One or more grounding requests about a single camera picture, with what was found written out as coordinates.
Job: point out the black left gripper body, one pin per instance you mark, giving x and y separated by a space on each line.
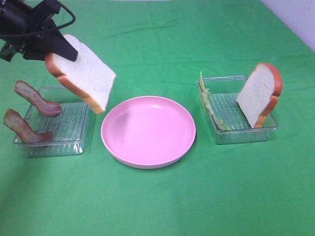
29 30

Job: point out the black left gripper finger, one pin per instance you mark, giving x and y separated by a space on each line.
65 49

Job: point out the white toast bread slice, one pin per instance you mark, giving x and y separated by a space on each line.
88 77

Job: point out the bacon strip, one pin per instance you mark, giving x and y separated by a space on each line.
15 122
45 107

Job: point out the green lettuce leaf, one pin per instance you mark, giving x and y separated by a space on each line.
206 97

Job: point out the clear left plastic tray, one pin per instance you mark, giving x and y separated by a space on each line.
72 129

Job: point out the clear plastic tray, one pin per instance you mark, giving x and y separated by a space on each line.
224 91
72 129

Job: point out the green tablecloth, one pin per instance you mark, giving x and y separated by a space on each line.
160 48

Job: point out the pink round plate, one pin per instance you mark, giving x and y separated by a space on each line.
148 132

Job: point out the yellow cheese slice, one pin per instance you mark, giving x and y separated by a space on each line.
201 82

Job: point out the clear right plastic tray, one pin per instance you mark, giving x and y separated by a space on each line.
224 91

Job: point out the toast slice in right tray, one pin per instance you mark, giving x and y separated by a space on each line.
260 94

